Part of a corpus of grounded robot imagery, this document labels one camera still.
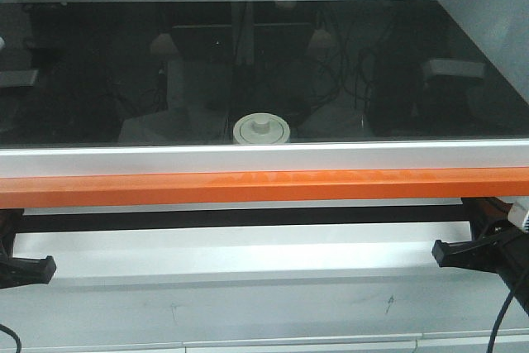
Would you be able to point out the orange sash handle bar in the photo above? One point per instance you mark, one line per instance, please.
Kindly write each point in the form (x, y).
(235, 187)

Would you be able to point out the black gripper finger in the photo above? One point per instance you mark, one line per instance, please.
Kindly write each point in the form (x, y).
(17, 272)

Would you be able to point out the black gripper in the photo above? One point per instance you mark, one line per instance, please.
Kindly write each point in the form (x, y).
(497, 246)

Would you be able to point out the glass jar with white lid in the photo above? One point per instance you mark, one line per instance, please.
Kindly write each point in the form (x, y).
(261, 129)

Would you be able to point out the glass fume hood sash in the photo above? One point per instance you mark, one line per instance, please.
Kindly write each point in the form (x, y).
(156, 86)

